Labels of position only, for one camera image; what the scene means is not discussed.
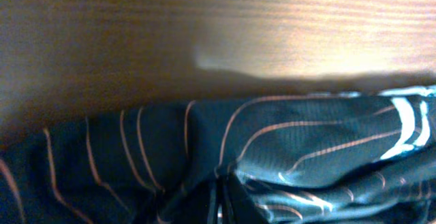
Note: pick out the black orange patterned sports jersey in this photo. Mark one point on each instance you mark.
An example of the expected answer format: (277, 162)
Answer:
(346, 158)

